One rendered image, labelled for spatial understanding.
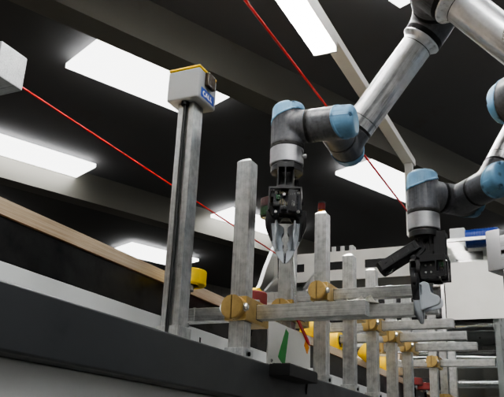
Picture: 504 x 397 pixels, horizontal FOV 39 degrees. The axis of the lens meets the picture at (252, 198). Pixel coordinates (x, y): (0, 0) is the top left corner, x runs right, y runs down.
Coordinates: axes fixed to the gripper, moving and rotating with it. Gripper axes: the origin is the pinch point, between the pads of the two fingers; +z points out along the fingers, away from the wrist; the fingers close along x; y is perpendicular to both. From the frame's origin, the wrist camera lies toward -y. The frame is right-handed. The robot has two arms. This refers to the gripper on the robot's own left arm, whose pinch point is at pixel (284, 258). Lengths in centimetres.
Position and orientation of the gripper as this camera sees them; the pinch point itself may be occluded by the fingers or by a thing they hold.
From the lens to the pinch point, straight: 153.4
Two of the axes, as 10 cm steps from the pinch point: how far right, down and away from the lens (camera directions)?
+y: -0.9, -3.4, -9.4
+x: 10.0, 0.1, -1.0
